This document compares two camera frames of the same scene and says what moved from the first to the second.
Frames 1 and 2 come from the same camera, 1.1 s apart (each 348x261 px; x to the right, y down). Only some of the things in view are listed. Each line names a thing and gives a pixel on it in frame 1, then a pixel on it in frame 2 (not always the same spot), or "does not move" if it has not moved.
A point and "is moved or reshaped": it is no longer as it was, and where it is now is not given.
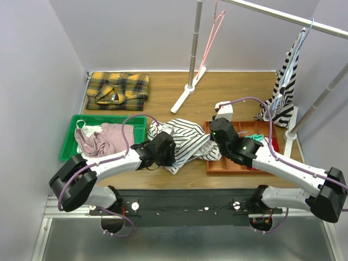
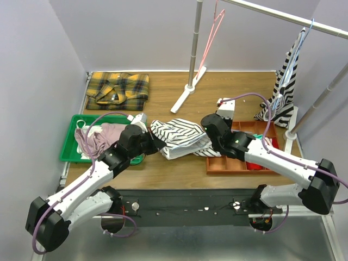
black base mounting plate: (194, 207) does not move
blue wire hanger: (206, 152) → (196, 144)
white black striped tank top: (191, 140) is moved or reshaped
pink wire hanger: (218, 22) does not move
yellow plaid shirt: (117, 91) does not move
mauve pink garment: (108, 141) does not move
